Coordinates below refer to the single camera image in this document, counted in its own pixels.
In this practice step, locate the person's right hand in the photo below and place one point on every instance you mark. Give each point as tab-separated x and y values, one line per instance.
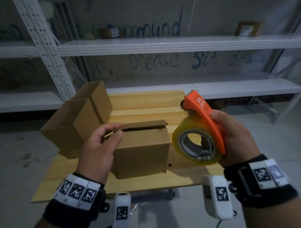
237	141

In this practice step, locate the person's left hand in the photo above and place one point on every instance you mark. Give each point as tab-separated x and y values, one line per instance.
96	155

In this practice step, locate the brown cardboard box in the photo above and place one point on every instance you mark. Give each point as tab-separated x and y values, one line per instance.
141	152
70	136
98	98

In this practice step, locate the orange tape dispenser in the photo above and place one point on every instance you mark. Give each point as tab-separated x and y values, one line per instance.
207	117

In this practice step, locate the yellowish clear tape roll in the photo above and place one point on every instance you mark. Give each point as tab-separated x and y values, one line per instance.
185	124

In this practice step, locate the person's left forearm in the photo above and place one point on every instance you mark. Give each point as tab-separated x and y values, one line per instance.
40	223

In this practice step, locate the person's right forearm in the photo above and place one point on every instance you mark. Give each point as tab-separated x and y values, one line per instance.
275	215

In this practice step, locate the small box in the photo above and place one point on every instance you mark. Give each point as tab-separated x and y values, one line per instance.
110	33

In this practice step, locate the black wristband with markers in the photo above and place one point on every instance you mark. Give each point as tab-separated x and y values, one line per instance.
258	183
75	202

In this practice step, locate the clear crumpled plastic scrap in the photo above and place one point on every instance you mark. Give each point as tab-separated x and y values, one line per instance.
137	206

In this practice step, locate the brown package with white label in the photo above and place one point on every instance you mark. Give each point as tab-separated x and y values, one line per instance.
249	29

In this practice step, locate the white metal shelving unit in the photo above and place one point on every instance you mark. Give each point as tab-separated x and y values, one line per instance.
23	49
164	44

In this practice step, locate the grey metal table frame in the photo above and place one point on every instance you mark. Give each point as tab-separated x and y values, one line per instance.
152	196

